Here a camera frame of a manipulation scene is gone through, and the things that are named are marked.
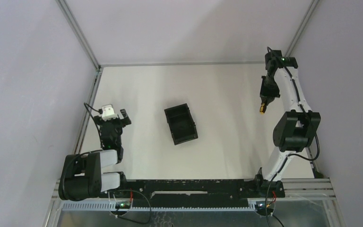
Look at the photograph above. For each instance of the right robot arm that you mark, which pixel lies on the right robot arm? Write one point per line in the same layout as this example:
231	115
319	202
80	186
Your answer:
295	134

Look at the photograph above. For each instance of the black plastic bin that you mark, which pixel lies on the black plastic bin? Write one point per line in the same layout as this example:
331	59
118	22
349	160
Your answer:
181	124

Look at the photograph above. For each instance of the controller board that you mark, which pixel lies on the controller board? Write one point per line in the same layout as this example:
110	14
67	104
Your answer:
123	205
264	209

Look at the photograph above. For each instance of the aluminium frame left rail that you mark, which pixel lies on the aluminium frame left rail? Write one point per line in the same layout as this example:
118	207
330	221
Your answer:
88	112

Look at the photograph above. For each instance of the right controller board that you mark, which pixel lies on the right controller board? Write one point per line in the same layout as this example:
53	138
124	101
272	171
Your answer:
264	209

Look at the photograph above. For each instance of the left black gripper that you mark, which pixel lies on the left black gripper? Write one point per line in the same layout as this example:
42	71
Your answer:
114	121

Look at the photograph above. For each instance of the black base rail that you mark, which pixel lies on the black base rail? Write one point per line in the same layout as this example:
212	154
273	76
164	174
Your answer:
202	194

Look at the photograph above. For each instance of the yellow black handled screwdriver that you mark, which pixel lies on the yellow black handled screwdriver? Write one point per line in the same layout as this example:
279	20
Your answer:
263	108

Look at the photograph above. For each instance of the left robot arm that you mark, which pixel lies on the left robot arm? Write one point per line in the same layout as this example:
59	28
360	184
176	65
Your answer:
82	175

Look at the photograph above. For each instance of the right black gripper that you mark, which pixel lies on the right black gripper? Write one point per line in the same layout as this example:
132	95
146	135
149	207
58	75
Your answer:
267	95

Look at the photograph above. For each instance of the aluminium frame rail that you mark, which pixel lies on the aluminium frame rail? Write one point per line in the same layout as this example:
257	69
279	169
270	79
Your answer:
294	101
88	112

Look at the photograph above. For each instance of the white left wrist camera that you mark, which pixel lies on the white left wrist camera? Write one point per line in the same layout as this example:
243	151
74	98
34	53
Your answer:
107	112

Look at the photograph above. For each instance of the left controller board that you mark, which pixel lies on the left controller board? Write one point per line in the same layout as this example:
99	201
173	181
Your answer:
123	205

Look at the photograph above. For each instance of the aluminium frame right rail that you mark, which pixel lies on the aluminium frame right rail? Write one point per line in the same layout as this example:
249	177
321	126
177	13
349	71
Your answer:
294	101

